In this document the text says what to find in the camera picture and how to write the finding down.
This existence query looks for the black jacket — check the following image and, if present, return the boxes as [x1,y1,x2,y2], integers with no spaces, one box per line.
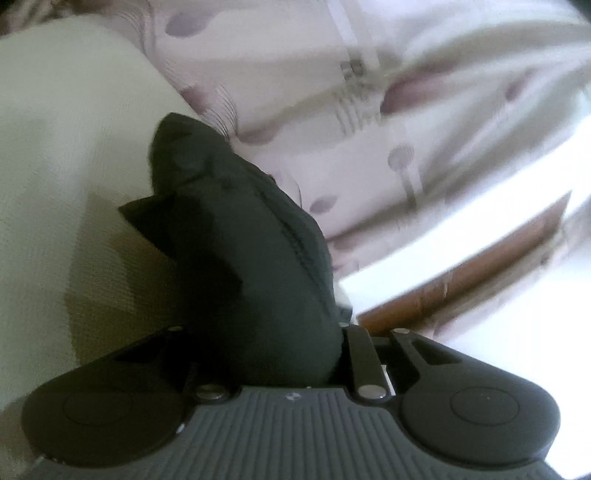
[121,113,344,387]

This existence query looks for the floral beige curtain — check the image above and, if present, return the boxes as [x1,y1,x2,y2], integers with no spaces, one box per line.
[0,0,591,338]

